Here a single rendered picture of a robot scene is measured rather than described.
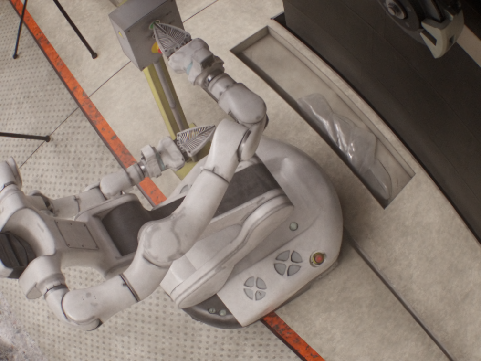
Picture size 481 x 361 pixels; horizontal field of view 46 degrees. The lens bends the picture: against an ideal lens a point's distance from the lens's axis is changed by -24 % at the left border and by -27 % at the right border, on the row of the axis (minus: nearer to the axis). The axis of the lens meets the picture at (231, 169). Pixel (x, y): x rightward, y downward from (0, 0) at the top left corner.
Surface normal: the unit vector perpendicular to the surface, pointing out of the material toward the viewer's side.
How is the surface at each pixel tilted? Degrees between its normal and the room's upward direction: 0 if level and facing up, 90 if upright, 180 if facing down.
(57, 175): 0
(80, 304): 18
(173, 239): 35
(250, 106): 1
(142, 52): 90
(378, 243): 0
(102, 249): 67
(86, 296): 27
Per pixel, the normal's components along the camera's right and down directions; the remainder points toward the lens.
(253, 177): 0.20, -0.54
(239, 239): -0.74, 0.22
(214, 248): -0.46, -0.08
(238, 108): -0.36, -0.36
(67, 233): 0.70, -0.65
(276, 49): -0.11, -0.36
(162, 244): 0.25, -0.02
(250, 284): -0.60, 0.05
